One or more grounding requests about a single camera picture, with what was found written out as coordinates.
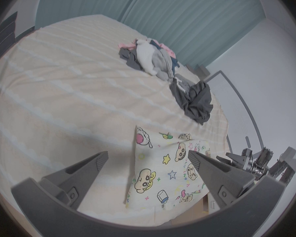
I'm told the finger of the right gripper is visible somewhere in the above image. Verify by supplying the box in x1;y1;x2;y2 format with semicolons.
225;152;245;163
216;156;240;168

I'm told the pile of clothes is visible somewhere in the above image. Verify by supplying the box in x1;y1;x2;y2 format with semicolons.
118;39;181;82

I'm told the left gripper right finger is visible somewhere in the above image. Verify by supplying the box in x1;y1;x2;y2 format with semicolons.
187;150;256;211

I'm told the dark grey garment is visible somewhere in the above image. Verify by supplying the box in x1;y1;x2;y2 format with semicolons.
169;79;214;125

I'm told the light grey garment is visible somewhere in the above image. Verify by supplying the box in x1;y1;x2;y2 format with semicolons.
174;74;194;94

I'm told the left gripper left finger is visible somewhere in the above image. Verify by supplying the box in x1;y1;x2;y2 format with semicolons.
41;151;109;209

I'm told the blue-green curtain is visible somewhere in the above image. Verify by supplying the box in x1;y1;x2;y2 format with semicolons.
36;0;267;69

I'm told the bed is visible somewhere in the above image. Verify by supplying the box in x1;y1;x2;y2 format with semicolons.
0;11;230;227

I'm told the white printed pillow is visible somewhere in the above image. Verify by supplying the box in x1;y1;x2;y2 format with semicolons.
124;126;210;211

